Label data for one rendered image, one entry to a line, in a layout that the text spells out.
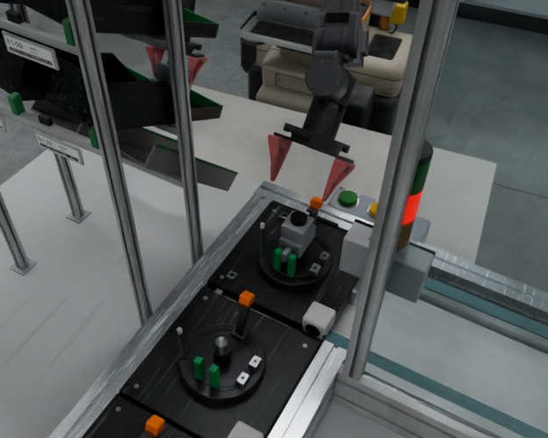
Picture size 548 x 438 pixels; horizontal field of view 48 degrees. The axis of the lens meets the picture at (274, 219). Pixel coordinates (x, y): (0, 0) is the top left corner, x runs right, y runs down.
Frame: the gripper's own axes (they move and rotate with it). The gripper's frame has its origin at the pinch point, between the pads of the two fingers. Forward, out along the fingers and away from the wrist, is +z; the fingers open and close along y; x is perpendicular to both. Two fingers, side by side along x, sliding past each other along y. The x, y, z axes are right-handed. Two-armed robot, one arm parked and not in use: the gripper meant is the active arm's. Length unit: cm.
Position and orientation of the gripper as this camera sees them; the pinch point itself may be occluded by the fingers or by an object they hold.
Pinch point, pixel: (298, 186)
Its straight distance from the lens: 102.5
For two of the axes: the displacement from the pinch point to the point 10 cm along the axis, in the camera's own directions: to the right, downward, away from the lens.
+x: 3.5, -0.2, 9.4
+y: 8.7, 3.7, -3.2
